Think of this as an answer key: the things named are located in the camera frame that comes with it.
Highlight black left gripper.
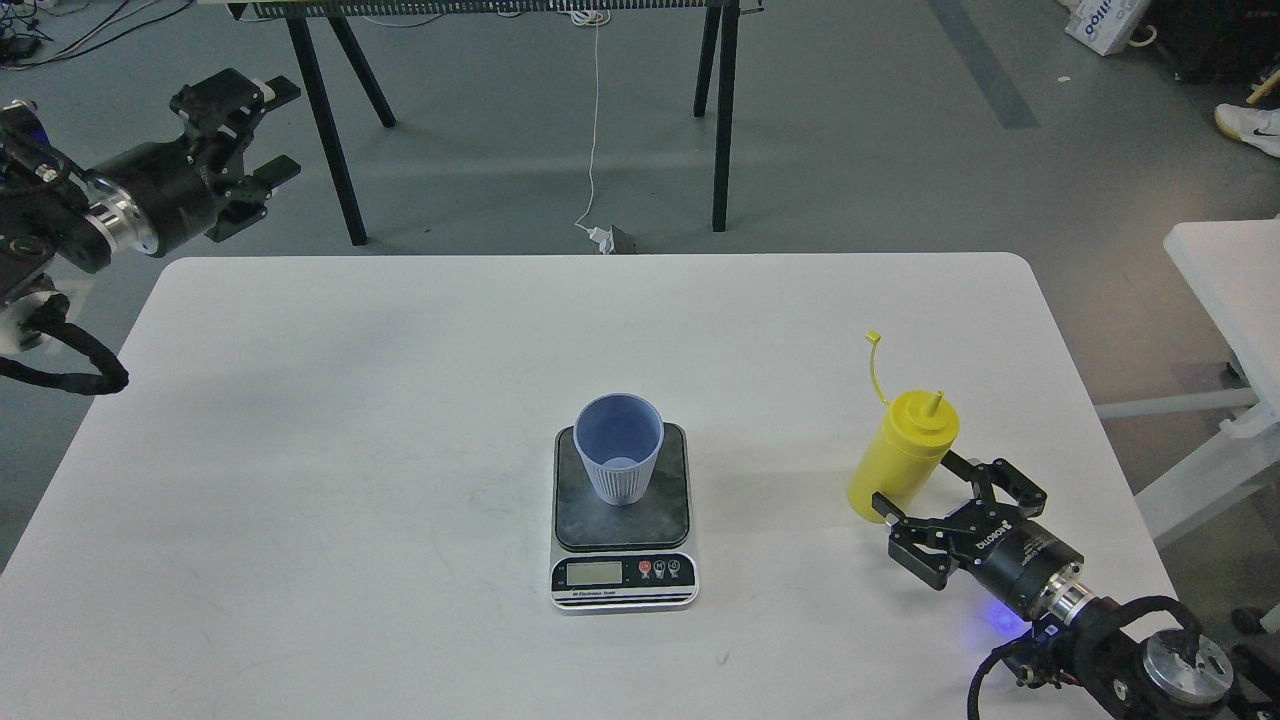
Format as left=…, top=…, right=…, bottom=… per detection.
left=88, top=68, right=302, bottom=256

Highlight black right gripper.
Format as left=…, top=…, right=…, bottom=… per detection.
left=870, top=451, right=1083, bottom=621

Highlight yellow squeeze bottle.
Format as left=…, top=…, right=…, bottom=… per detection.
left=846, top=331, right=961, bottom=523

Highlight blue plastic cup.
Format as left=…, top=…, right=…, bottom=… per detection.
left=572, top=393, right=666, bottom=506

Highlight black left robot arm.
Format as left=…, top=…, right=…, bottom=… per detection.
left=1, top=69, right=301, bottom=396

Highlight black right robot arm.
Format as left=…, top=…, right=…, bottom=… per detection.
left=870, top=452, right=1277, bottom=719

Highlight digital kitchen scale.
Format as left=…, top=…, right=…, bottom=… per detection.
left=549, top=423, right=701, bottom=612

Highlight white sneaker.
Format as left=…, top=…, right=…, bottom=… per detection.
left=1213, top=102, right=1279, bottom=158

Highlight white cardboard box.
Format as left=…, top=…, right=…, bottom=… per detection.
left=1064, top=0, right=1152, bottom=56

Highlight black trestle table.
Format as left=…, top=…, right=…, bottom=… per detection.
left=225, top=0, right=765, bottom=247

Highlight black floor cables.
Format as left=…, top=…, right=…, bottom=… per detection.
left=0, top=0, right=191, bottom=69

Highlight white hanging cable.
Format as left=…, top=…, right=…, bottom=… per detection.
left=572, top=8, right=614, bottom=252

